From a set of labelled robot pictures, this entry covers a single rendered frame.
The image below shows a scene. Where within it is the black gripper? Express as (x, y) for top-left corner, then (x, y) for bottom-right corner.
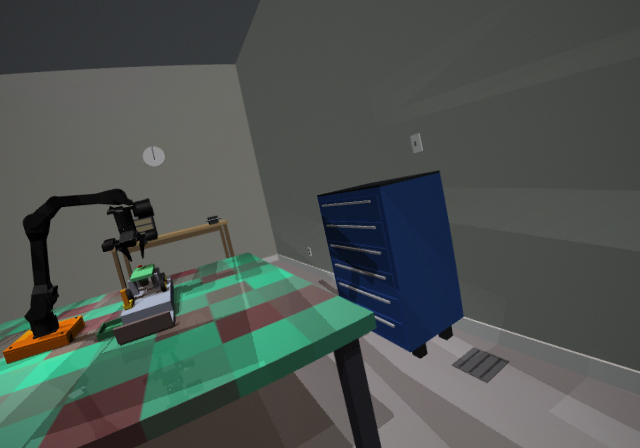
(101, 221), (158, 262)

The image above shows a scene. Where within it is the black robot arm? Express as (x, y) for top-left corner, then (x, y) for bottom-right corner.
(23, 188), (154, 339)

